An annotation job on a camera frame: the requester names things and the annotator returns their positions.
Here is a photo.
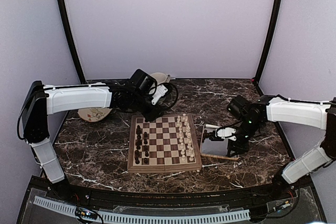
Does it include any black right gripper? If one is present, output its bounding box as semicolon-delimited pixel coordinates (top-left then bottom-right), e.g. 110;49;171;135
227;119;263;157

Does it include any dark chess piece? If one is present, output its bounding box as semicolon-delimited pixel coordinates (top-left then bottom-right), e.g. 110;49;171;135
134;150;140;158
136;125;142;134
135;140;142;150
136;133;142;140

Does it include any metal tray with wooden rim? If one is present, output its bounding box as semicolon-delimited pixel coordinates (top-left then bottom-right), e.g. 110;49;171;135
200;124;239;161

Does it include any brown chess knight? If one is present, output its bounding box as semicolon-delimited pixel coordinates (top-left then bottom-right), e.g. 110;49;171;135
203;133;215;141

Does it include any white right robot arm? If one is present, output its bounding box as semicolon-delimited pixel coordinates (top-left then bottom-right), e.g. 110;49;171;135
216;95;335;200

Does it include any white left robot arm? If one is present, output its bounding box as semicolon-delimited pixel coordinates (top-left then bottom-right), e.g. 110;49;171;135
17;69;168;201

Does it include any wooden chess board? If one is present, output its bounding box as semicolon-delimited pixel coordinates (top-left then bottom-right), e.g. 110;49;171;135
128;114;202;173

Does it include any white chess king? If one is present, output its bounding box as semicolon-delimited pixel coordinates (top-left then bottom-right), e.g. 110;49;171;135
186;125;191;138

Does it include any white chess queen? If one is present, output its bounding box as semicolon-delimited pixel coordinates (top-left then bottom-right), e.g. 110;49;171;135
186;138;193;149

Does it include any coral painted ceramic mug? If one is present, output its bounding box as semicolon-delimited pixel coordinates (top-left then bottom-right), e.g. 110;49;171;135
151;72;171;84

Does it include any bird painted ceramic plate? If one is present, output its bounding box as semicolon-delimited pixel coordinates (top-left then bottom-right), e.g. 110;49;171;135
78;108;111;123

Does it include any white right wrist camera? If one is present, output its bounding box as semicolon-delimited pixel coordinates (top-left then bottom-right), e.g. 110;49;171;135
215;127;236;141

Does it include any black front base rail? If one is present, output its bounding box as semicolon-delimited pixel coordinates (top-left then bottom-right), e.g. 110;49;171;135
86;189;266;207

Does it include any black left corner post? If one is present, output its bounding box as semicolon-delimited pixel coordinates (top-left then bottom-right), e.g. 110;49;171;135
57;0;86;84

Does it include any black corner post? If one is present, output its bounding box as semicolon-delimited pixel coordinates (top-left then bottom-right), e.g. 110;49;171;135
57;0;86;84
254;0;281;85

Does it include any white slotted cable duct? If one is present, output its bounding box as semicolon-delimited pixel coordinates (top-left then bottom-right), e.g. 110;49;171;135
33;196;251;223

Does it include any black right corner post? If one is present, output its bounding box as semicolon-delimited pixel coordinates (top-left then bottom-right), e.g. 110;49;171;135
254;0;281;85

